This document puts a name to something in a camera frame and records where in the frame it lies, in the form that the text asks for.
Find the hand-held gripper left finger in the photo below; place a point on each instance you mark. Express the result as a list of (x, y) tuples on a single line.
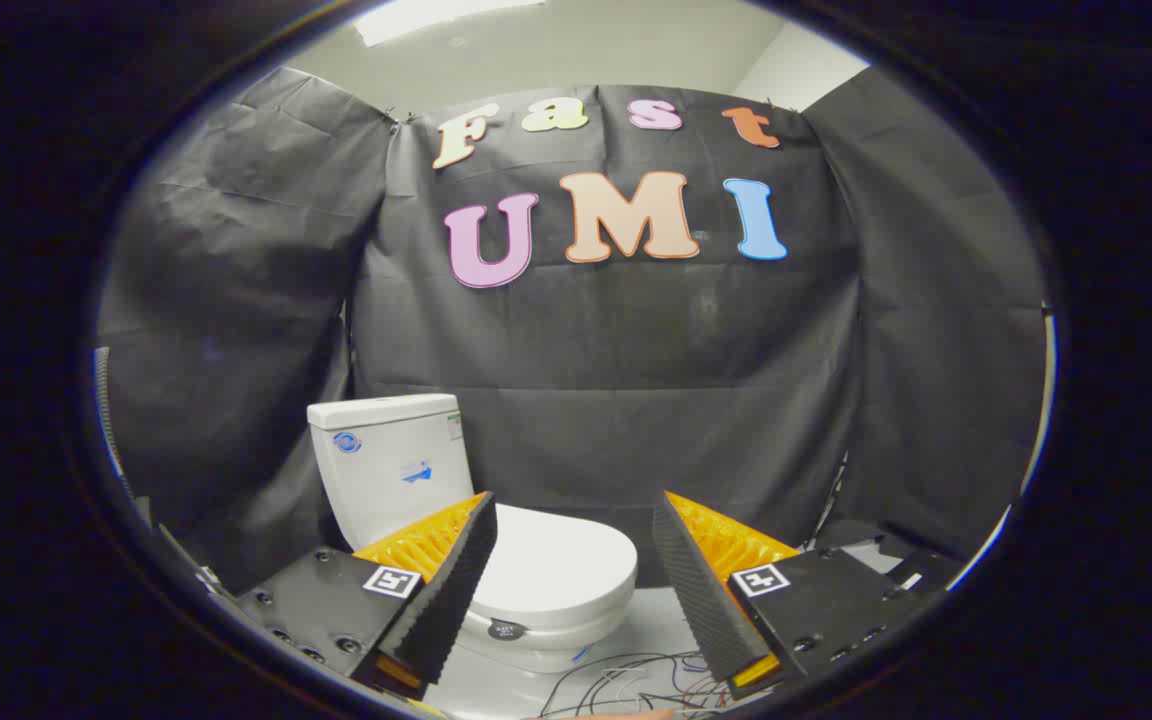
[(451, 585)]

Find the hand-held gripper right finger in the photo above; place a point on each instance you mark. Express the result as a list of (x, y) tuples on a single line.
[(701, 600)]

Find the white toilet lid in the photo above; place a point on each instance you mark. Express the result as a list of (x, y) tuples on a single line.
[(556, 560)]

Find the white ceramic toilet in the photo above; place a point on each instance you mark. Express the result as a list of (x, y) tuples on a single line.
[(386, 450)]

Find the black backdrop cloth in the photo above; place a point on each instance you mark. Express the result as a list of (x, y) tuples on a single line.
[(636, 350)]

